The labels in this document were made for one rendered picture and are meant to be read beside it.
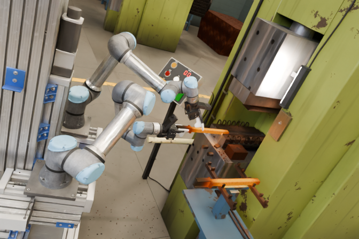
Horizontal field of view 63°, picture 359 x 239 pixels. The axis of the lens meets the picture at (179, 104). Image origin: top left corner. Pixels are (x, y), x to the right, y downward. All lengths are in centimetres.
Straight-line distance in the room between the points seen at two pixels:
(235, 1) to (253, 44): 959
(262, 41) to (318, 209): 118
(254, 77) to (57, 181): 123
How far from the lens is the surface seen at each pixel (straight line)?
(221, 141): 205
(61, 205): 161
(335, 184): 220
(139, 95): 145
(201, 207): 182
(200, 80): 228
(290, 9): 200
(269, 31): 186
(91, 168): 134
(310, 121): 175
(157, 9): 651
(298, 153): 179
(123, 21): 656
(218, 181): 159
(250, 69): 191
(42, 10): 133
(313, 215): 232
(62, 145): 140
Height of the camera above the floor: 192
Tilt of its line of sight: 25 degrees down
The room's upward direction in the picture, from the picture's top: 22 degrees clockwise
